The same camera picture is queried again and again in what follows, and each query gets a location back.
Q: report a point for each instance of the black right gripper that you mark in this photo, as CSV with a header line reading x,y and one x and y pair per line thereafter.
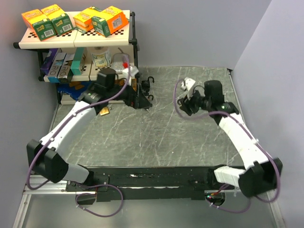
x,y
187,102

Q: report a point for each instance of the silver mesh pouch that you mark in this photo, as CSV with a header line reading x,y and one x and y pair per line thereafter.
x,y
118,61

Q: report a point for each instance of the aluminium rail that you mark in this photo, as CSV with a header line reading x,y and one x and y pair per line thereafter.
x,y
47,187

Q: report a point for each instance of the purple box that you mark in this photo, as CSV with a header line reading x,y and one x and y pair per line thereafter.
x,y
48,61

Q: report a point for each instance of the yellow orange sponge pack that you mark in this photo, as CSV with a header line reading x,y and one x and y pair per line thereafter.
x,y
83,19

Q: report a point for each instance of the paper towel roll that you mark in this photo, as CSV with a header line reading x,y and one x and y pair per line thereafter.
x,y
101,56

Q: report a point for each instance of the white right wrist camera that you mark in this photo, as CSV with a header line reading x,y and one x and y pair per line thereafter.
x,y
188,85

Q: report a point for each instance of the beige three-tier shelf rack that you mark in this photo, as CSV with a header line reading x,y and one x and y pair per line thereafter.
x,y
125,39

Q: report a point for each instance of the grey black box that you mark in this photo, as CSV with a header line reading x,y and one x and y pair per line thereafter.
x,y
65,74

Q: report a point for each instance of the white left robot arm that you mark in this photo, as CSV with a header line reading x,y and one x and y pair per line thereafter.
x,y
45,156

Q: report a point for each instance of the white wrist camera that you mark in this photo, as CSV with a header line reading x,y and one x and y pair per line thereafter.
x,y
188,85
133,71

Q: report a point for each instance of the brass padlock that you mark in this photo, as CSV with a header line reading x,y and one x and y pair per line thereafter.
x,y
105,111

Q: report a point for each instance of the white grey box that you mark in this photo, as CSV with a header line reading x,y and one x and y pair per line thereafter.
x,y
56,66

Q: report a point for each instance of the orange green sponge box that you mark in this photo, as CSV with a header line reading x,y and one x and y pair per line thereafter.
x,y
39,24
109,20
60,20

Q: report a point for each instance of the orange honey dijon bag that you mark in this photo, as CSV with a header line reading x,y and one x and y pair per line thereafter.
x,y
121,83

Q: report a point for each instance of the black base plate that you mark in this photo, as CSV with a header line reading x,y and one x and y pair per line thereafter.
x,y
115,193

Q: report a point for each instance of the black padlock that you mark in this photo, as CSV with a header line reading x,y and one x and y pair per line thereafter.
x,y
146,85

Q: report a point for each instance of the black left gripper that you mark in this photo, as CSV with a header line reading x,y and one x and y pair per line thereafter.
x,y
137,99

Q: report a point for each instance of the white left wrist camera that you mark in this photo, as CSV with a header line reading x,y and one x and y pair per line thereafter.
x,y
133,71

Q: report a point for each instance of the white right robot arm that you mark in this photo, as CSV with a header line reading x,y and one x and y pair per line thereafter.
x,y
261,172

